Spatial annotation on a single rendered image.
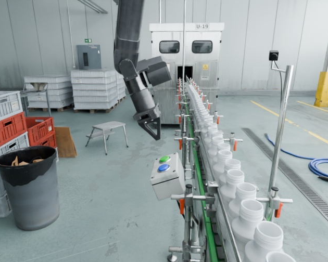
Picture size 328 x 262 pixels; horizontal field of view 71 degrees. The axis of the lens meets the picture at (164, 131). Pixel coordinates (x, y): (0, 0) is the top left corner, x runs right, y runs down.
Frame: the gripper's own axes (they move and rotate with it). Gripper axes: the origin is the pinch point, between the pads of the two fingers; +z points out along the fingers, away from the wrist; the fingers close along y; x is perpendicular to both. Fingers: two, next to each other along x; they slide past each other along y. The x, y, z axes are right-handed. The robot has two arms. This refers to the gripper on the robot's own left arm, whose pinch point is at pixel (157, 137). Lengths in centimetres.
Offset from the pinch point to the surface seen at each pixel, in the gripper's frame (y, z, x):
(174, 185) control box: -10.2, 11.5, -1.4
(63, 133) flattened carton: 240, 19, 175
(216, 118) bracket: 74, 22, -24
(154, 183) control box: -10.2, 9.2, 3.4
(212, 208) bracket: -15.0, 17.8, -9.4
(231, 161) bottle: -10.6, 9.2, -17.7
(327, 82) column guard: 693, 207, -428
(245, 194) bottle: -25.7, 9.0, -17.1
